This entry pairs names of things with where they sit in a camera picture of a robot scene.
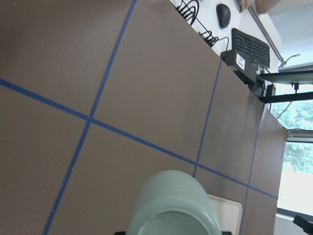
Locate green cup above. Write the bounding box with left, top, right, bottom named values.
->
left=126, top=170, right=222, bottom=235

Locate cream tray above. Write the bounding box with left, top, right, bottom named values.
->
left=208, top=194, right=243, bottom=235

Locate black mini computer box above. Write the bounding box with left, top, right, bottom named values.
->
left=221, top=49, right=259, bottom=85

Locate black monitor stand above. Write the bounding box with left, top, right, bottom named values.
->
left=247, top=70, right=313, bottom=104

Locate black keyboard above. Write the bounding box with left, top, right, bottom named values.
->
left=231, top=28, right=270, bottom=69

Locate black computer mouse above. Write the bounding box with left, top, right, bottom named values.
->
left=216, top=3, right=231, bottom=28

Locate seated person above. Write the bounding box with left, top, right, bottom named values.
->
left=239, top=0, right=281, bottom=14

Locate aluminium frame post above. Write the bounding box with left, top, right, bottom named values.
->
left=248, top=6, right=286, bottom=68

